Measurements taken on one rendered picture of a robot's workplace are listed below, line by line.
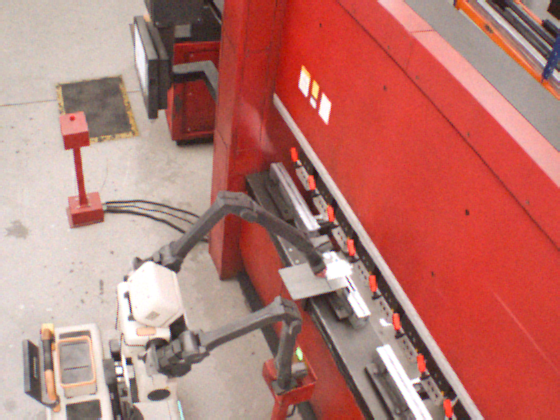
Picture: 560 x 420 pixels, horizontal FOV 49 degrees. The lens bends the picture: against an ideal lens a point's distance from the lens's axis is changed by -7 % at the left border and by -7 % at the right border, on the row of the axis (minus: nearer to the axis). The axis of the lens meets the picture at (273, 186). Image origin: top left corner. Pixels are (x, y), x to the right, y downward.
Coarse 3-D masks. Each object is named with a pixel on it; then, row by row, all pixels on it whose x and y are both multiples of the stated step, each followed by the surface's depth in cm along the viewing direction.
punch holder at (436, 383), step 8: (432, 360) 227; (432, 368) 228; (440, 368) 223; (432, 376) 228; (440, 376) 223; (424, 384) 234; (432, 384) 229; (440, 384) 224; (448, 384) 219; (432, 392) 230; (440, 392) 225; (448, 392) 221; (432, 400) 231; (440, 400) 225
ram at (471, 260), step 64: (320, 0) 258; (320, 64) 270; (384, 64) 223; (320, 128) 282; (384, 128) 232; (448, 128) 195; (384, 192) 240; (448, 192) 201; (384, 256) 249; (448, 256) 207; (512, 256) 176; (448, 320) 213; (512, 320) 181; (512, 384) 185
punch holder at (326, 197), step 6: (318, 174) 293; (318, 180) 294; (318, 186) 295; (324, 186) 289; (318, 192) 296; (324, 192) 290; (330, 192) 285; (318, 198) 297; (324, 198) 291; (330, 198) 286; (318, 204) 298; (324, 204) 292; (330, 204) 287; (336, 204) 288; (324, 210) 294; (324, 216) 294
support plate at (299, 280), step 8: (304, 264) 298; (280, 272) 293; (288, 272) 293; (296, 272) 294; (304, 272) 294; (312, 272) 295; (288, 280) 290; (296, 280) 290; (304, 280) 291; (312, 280) 291; (320, 280) 292; (328, 280) 292; (336, 280) 293; (344, 280) 293; (288, 288) 287; (296, 288) 287; (304, 288) 288; (312, 288) 288; (320, 288) 288; (328, 288) 289; (336, 288) 289; (296, 296) 284; (304, 296) 284
